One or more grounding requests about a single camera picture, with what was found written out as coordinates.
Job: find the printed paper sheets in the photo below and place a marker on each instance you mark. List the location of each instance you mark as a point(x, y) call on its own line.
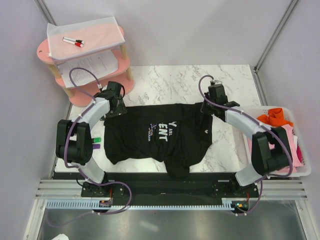
point(101, 65)

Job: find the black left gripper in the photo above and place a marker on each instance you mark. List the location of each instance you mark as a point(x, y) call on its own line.
point(121, 109)

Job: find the pink three-tier wooden shelf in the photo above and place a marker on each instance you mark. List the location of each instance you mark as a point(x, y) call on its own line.
point(86, 56)

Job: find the black printed t-shirt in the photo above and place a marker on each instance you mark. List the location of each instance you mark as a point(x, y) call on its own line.
point(178, 135)

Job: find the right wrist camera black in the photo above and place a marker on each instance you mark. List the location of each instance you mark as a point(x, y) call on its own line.
point(216, 91)

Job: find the white slotted cable duct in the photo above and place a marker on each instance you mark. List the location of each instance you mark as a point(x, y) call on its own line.
point(90, 204)

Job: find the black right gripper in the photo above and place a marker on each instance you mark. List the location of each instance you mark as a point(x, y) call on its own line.
point(204, 108)

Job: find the red cap whiteboard marker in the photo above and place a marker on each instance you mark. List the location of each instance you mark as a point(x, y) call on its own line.
point(78, 44)

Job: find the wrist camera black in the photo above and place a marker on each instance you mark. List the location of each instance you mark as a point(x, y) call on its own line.
point(116, 89)
point(216, 91)

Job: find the pink t-shirt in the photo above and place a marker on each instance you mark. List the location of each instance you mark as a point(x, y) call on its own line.
point(293, 143)

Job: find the white mesh zipper pouch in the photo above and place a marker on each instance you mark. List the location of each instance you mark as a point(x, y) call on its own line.
point(98, 35)

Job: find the aluminium rail frame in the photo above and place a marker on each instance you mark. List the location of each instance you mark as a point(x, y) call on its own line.
point(272, 189)

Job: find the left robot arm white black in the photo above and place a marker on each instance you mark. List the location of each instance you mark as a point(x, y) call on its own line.
point(73, 137)

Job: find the green cap marker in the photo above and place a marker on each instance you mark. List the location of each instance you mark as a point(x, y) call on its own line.
point(96, 140)

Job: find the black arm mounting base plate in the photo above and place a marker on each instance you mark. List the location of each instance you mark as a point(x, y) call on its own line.
point(160, 188)

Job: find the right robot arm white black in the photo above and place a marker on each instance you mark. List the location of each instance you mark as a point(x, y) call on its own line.
point(270, 148)

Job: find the magenta garment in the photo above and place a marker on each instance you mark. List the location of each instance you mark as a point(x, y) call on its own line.
point(299, 155)

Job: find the orange t-shirt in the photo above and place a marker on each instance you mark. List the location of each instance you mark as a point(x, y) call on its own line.
point(275, 117)

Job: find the black cap whiteboard marker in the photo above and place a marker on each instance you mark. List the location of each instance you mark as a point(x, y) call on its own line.
point(74, 40)

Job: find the white plastic laundry basket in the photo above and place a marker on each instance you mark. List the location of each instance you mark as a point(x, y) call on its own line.
point(256, 111)

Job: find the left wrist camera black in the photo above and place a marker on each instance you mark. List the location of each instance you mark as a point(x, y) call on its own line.
point(116, 89)

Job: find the purple cap marker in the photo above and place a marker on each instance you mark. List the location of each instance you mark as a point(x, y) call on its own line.
point(96, 146)

